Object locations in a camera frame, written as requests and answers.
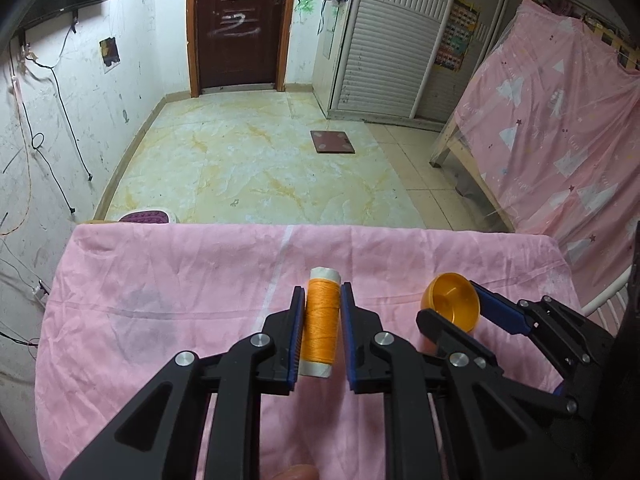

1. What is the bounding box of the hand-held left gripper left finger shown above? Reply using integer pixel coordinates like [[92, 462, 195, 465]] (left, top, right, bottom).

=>
[[60, 286, 306, 480]]

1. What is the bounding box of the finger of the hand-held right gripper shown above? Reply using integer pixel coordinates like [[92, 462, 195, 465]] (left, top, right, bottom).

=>
[[416, 308, 581, 428], [472, 282, 614, 367]]

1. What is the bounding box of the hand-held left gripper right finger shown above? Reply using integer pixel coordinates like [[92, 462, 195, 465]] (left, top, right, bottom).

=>
[[340, 282, 571, 480]]

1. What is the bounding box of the orange thread spool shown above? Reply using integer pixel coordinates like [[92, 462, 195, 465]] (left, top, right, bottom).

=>
[[298, 266, 342, 380]]

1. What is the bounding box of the orange plastic cup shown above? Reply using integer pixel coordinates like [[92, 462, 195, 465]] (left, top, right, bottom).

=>
[[422, 273, 482, 333]]

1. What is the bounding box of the person's left hand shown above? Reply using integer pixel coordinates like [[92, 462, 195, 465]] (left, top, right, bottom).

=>
[[265, 465, 321, 480]]

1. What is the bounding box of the pink bed sheet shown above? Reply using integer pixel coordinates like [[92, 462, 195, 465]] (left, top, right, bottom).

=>
[[35, 221, 583, 480]]

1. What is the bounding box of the purple and white plastic object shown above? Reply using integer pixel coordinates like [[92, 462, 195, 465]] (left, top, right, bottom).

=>
[[117, 210, 182, 224]]

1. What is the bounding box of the brown bathroom scale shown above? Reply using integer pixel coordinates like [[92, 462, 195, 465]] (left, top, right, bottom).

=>
[[310, 130, 356, 155]]

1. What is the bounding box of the pink patterned sheet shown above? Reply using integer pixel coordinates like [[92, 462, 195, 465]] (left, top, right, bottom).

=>
[[452, 0, 640, 286]]

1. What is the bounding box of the colourful chart poster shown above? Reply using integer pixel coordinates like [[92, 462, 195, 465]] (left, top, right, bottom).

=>
[[435, 0, 480, 70]]

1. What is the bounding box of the white louvred wardrobe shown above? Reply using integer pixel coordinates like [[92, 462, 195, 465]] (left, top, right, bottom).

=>
[[312, 0, 531, 123]]

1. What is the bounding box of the dark brown door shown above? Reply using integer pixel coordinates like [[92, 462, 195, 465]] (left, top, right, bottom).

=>
[[186, 0, 301, 98]]

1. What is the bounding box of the white metal frame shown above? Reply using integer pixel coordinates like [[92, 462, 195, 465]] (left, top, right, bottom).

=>
[[582, 265, 633, 326]]

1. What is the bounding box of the wooden bed frame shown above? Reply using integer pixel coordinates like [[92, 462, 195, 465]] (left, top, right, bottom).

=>
[[429, 0, 640, 233]]

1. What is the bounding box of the black cable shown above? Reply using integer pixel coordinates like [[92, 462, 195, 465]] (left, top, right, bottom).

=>
[[22, 25, 94, 213]]

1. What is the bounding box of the torn wall picture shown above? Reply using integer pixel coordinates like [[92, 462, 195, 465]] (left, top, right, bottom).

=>
[[99, 36, 122, 68]]

